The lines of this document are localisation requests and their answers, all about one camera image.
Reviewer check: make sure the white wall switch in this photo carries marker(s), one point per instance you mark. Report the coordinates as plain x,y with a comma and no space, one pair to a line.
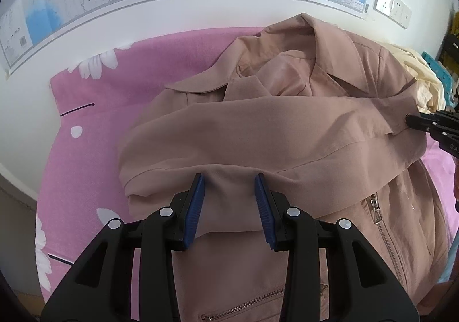
407,16

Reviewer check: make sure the cream yellow garment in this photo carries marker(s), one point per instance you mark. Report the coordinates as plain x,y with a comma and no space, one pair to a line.
423,82

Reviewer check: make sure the pink floral bedsheet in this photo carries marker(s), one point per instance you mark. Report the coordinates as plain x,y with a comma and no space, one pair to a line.
89,164

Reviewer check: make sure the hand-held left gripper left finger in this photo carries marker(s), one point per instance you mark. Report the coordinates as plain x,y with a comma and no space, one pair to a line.
193,214

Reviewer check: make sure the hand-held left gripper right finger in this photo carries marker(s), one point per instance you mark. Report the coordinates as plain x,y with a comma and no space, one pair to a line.
265,214

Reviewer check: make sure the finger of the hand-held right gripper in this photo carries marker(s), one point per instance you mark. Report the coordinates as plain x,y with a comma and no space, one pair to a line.
419,122
446,117

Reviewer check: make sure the blue perforated plastic basket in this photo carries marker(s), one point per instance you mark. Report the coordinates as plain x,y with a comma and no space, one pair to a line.
443,74

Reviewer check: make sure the yellow hanging garment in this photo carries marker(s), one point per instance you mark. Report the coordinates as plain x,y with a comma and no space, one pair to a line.
456,24

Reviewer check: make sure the dusty pink zip jacket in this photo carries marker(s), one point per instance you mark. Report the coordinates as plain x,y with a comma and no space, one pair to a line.
287,121

